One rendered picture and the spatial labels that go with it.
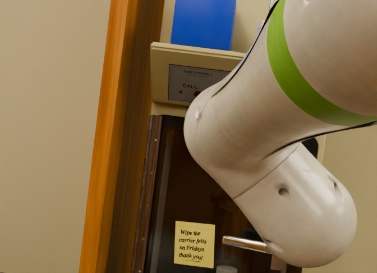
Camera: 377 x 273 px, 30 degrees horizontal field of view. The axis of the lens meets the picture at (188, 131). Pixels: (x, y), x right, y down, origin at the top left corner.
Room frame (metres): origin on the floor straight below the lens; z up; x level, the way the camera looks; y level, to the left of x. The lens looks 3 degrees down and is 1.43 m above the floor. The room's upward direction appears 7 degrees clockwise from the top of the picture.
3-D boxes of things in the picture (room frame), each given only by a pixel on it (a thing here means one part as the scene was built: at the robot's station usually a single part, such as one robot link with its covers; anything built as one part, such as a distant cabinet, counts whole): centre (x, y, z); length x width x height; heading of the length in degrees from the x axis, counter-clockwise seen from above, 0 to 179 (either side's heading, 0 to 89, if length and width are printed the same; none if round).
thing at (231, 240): (1.16, -0.13, 1.20); 0.10 x 0.05 x 0.03; 66
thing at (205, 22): (1.22, 0.00, 1.56); 0.10 x 0.10 x 0.09; 86
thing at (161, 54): (1.22, -0.08, 1.46); 0.32 x 0.12 x 0.10; 86
